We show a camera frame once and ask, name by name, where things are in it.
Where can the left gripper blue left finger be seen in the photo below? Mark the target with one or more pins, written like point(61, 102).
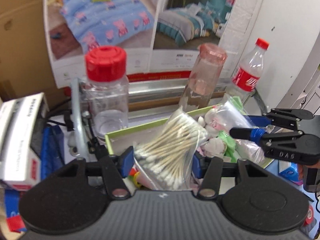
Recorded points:
point(126, 162)

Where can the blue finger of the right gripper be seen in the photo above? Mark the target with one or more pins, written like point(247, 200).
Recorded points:
point(251, 134)
point(258, 120)

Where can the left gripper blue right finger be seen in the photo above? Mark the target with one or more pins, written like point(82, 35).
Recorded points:
point(198, 165)

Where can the pink tissue pack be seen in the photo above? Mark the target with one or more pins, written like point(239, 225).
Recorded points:
point(198, 181)

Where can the white small towel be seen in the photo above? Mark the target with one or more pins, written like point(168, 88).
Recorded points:
point(216, 148)

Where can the clear plastic bag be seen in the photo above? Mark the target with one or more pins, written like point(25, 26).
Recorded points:
point(227, 115)

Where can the green towel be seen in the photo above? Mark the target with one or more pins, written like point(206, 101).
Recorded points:
point(230, 145)

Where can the cotton swabs bag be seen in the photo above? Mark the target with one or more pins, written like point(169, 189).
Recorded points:
point(165, 161)

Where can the blue tissue pack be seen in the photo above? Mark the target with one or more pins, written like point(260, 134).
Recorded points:
point(289, 171)

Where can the green cardboard box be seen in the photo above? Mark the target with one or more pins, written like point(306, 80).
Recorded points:
point(145, 124)

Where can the cola bottle red label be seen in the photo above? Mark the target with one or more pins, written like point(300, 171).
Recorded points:
point(248, 72)

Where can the red tape roll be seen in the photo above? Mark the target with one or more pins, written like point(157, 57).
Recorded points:
point(309, 222)

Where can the blue red box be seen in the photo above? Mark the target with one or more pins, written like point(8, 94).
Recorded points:
point(25, 166)

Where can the clear jar red lid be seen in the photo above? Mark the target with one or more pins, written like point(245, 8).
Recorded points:
point(107, 89)

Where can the pink tinted glass bottle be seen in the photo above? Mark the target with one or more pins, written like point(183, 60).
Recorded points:
point(203, 77)

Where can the white red small box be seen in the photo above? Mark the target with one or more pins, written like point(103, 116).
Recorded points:
point(22, 123)

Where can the white shelf unit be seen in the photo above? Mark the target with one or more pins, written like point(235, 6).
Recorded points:
point(291, 27)

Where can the bedding poster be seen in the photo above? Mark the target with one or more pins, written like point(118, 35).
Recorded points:
point(160, 37)

